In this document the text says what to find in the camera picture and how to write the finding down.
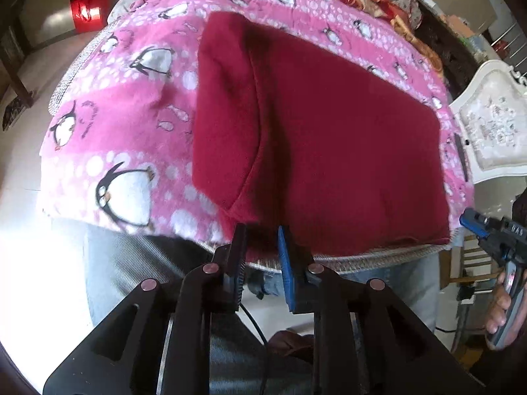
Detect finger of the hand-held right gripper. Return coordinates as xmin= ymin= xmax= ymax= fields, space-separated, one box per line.
xmin=459 ymin=216 xmax=493 ymax=240
xmin=464 ymin=208 xmax=502 ymax=228

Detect white ornate chair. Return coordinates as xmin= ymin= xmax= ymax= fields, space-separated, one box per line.
xmin=448 ymin=60 xmax=527 ymax=187

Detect dark floor cloth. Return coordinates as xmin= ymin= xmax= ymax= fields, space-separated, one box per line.
xmin=2 ymin=98 xmax=28 ymax=133

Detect person's right hand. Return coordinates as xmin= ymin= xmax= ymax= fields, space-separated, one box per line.
xmin=485 ymin=271 xmax=512 ymax=335

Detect black cable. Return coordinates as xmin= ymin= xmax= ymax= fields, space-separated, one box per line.
xmin=238 ymin=302 xmax=273 ymax=395

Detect dark wooden desk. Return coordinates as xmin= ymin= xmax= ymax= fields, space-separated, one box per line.
xmin=0 ymin=0 xmax=80 ymax=106

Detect cardboard box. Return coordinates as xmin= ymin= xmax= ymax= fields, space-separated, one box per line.
xmin=444 ymin=13 xmax=475 ymax=39

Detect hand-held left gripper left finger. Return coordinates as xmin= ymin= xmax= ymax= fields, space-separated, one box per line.
xmin=43 ymin=224 xmax=248 ymax=395

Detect pink penguin blanket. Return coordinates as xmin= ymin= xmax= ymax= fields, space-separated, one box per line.
xmin=37 ymin=0 xmax=475 ymax=256

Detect dark carved nightstand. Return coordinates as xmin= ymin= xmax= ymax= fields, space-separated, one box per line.
xmin=412 ymin=0 xmax=495 ymax=100

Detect metal railing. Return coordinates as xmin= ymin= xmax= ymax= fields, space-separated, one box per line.
xmin=489 ymin=20 xmax=527 ymax=75

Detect wooden stool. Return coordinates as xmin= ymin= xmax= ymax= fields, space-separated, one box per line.
xmin=440 ymin=234 xmax=502 ymax=298

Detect person's right forearm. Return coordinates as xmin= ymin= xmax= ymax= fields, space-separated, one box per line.
xmin=468 ymin=337 xmax=527 ymax=395

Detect person's blue jeans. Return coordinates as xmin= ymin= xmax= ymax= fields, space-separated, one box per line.
xmin=247 ymin=251 xmax=440 ymax=335

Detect red gift bag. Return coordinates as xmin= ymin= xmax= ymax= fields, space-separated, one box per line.
xmin=69 ymin=0 xmax=110 ymax=34

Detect golden orange quilt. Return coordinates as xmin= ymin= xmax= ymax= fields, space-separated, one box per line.
xmin=305 ymin=0 xmax=446 ymax=80

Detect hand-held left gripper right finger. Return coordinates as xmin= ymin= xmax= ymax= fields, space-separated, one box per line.
xmin=277 ymin=225 xmax=486 ymax=395

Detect dark red sweater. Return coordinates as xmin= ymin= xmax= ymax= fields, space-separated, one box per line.
xmin=191 ymin=10 xmax=452 ymax=258

